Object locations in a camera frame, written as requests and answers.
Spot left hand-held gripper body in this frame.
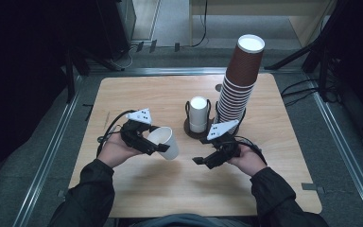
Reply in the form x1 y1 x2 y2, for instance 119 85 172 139
120 108 159 156

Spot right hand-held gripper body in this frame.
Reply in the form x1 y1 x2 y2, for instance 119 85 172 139
201 119 242 160

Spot white paper cup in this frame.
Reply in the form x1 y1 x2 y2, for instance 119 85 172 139
189 122 208 134
147 126 180 161
188 96 210 126

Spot black double cup holder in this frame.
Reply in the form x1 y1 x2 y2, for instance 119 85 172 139
183 98 248 140

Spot brown corrugated paper cup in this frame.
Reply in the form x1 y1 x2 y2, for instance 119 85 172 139
225 33 266 88

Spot person's left hand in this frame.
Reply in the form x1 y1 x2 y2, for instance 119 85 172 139
97 131 143 169

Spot person's right hand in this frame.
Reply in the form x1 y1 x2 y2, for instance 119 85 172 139
228 145 268 178

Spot person's torso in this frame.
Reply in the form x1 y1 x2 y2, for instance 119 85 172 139
119 212 253 227

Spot black tripod stand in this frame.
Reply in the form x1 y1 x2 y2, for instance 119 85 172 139
64 46 124 105
264 0 363 150

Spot grey tape piece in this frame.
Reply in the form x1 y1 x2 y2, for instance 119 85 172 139
302 183 325 194
57 187 72 198

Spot dark cabinet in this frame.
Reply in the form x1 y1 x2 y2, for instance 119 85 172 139
95 0 137 60

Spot dark curtain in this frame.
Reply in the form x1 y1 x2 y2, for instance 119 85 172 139
0 0 74 209

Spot light wooden shelf unit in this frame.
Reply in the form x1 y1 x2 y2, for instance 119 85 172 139
188 0 339 48

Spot left hand-held gripper cable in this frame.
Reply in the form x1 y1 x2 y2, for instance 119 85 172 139
95 109 136 159

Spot hand-held gripper cable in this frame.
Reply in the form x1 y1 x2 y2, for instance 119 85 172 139
95 109 136 159
233 135 268 166

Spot right hand-held gripper cable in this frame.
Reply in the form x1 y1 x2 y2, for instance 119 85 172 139
233 135 268 166

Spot metal floor rail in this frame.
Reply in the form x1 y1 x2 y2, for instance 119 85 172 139
12 75 83 227
306 75 363 227
88 66 303 77

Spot white floor cable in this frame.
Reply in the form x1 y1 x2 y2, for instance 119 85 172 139
112 44 134 70

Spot black floor cable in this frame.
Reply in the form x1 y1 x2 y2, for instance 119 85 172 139
284 93 341 108
280 79 320 97

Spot black hanging cable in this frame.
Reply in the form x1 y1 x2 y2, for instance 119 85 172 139
190 0 210 48

